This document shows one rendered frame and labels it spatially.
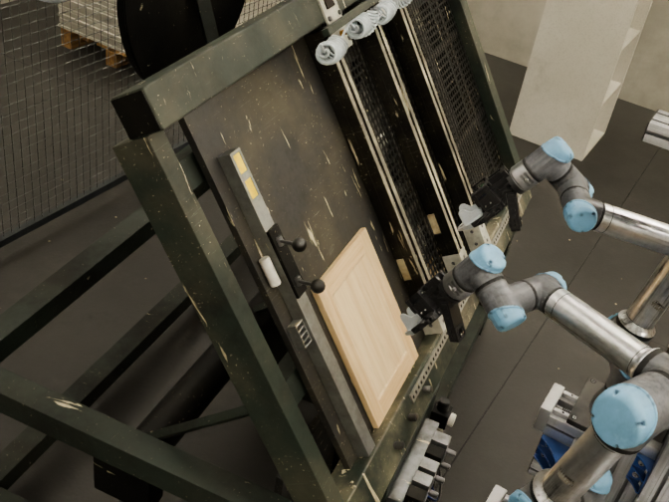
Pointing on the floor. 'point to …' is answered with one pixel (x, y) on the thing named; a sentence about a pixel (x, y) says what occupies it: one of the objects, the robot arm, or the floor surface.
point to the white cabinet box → (577, 71)
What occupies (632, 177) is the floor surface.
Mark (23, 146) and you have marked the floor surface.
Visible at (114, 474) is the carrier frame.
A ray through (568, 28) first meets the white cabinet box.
